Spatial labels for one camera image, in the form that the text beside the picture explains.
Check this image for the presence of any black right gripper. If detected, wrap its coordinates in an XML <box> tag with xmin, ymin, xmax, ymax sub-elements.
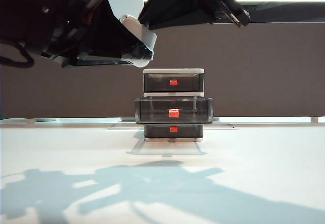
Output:
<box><xmin>138</xmin><ymin>0</ymin><xmax>251</xmax><ymax>31</ymax></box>

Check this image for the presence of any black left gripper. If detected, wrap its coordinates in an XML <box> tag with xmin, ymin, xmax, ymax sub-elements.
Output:
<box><xmin>37</xmin><ymin>0</ymin><xmax>155</xmax><ymax>69</ymax></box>

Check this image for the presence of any brown desk partition panel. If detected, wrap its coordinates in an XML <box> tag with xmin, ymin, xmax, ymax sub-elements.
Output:
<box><xmin>0</xmin><ymin>22</ymin><xmax>325</xmax><ymax>120</ymax></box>

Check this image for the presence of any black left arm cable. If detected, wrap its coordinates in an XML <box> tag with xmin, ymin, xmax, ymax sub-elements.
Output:
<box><xmin>0</xmin><ymin>40</ymin><xmax>36</xmax><ymax>69</ymax></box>

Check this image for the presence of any three-drawer plastic storage cabinet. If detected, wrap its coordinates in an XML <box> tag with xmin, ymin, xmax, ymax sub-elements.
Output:
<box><xmin>142</xmin><ymin>68</ymin><xmax>205</xmax><ymax>143</ymax></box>

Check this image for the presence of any white earphone charging case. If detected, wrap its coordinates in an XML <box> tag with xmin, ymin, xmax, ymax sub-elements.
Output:
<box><xmin>119</xmin><ymin>14</ymin><xmax>157</xmax><ymax>68</ymax></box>

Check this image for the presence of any smoky drawer at cabinet base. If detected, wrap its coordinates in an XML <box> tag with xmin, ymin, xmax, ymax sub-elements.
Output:
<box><xmin>144</xmin><ymin>123</ymin><xmax>204</xmax><ymax>139</ymax></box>

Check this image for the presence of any silver partition base rail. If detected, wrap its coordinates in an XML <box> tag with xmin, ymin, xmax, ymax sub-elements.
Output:
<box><xmin>25</xmin><ymin>116</ymin><xmax>325</xmax><ymax>126</ymax></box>

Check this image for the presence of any smoky drawer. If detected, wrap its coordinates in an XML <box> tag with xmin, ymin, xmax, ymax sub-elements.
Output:
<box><xmin>144</xmin><ymin>123</ymin><xmax>204</xmax><ymax>139</ymax></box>
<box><xmin>143</xmin><ymin>72</ymin><xmax>204</xmax><ymax>93</ymax></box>
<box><xmin>134</xmin><ymin>97</ymin><xmax>214</xmax><ymax>126</ymax></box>

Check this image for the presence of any smoky drawer under cabinet lid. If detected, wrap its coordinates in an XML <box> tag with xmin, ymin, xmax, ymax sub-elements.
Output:
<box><xmin>143</xmin><ymin>72</ymin><xmax>204</xmax><ymax>93</ymax></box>

